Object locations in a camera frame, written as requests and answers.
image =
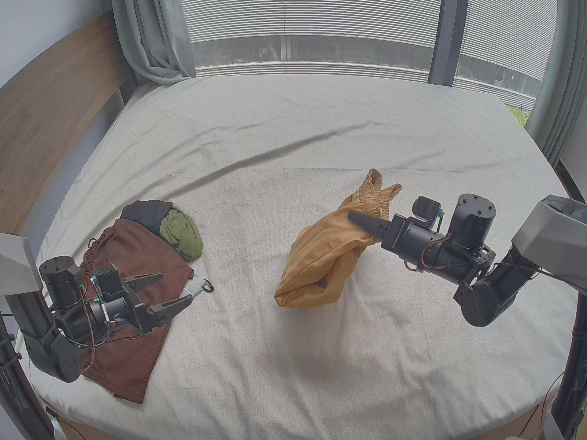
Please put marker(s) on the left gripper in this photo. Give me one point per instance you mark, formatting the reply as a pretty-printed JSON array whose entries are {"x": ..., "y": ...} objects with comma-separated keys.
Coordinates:
[{"x": 133, "y": 314}]

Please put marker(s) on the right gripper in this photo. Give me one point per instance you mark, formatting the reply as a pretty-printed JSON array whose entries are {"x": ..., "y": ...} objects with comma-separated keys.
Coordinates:
[{"x": 412, "y": 243}]

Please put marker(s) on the tan shorts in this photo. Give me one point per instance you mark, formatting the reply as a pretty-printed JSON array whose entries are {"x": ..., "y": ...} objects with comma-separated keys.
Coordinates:
[{"x": 321, "y": 255}]

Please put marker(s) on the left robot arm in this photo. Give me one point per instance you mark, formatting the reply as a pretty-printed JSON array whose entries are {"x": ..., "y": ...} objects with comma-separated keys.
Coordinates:
[{"x": 59, "y": 282}]

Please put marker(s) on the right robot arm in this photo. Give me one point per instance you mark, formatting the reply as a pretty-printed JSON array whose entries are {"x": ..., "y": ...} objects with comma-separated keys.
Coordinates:
[{"x": 474, "y": 225}]

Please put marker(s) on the bed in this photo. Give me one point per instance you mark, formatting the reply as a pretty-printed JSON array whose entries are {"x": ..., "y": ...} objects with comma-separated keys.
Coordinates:
[{"x": 321, "y": 131}]

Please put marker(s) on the brown shorts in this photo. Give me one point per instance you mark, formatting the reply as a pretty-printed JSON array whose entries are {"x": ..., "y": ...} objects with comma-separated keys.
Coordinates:
[{"x": 133, "y": 337}]

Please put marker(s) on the green garment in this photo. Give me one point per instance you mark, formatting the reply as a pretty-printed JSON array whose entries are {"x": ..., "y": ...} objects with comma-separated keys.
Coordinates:
[{"x": 183, "y": 236}]

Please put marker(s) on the black garment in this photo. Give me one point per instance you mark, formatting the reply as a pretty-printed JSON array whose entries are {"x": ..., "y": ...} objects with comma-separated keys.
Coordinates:
[{"x": 142, "y": 216}]

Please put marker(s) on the window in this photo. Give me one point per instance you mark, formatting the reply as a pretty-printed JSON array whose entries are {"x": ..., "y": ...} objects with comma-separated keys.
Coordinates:
[{"x": 449, "y": 25}]

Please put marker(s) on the grey-green curtain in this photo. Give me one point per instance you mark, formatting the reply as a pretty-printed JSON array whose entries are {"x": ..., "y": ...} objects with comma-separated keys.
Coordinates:
[
  {"x": 564, "y": 85},
  {"x": 151, "y": 25}
]

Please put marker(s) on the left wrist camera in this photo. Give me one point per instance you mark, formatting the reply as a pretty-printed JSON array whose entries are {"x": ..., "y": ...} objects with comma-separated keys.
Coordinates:
[{"x": 108, "y": 282}]

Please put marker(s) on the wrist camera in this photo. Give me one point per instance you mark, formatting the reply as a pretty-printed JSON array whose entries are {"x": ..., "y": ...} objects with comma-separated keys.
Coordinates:
[
  {"x": 426, "y": 209},
  {"x": 108, "y": 282}
]

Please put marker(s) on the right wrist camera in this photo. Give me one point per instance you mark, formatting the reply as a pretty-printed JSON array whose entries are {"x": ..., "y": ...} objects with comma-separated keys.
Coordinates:
[{"x": 426, "y": 209}]

